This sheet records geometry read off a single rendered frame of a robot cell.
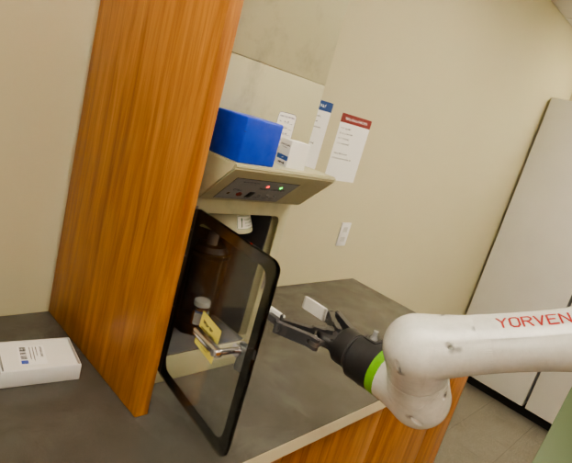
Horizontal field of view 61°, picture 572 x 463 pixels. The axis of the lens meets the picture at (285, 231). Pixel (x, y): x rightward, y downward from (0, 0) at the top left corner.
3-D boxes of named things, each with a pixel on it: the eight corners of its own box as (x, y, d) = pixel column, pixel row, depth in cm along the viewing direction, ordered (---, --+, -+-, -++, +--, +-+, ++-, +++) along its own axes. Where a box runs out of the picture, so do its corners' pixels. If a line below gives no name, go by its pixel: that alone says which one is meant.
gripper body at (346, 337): (375, 333, 97) (340, 311, 103) (348, 339, 91) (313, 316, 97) (364, 366, 99) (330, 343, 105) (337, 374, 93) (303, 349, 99)
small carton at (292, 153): (274, 162, 113) (281, 136, 112) (292, 165, 116) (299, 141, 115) (285, 167, 109) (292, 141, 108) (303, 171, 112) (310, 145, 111)
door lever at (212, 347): (213, 333, 95) (217, 321, 94) (239, 360, 88) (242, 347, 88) (189, 335, 92) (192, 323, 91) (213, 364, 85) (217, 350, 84)
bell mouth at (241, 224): (171, 208, 124) (175, 188, 123) (224, 211, 137) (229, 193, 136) (211, 233, 113) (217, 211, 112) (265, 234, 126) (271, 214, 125)
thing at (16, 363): (-10, 357, 109) (-7, 342, 108) (66, 351, 119) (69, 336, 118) (-3, 389, 100) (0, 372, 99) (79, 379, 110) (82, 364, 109)
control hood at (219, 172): (190, 194, 103) (200, 148, 101) (293, 202, 127) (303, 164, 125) (222, 212, 96) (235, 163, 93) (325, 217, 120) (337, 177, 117)
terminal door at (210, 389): (159, 369, 113) (197, 206, 104) (225, 461, 91) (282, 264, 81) (156, 370, 113) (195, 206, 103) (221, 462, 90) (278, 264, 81)
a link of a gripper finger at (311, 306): (326, 309, 109) (328, 309, 109) (304, 296, 113) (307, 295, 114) (322, 321, 109) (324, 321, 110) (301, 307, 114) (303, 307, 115)
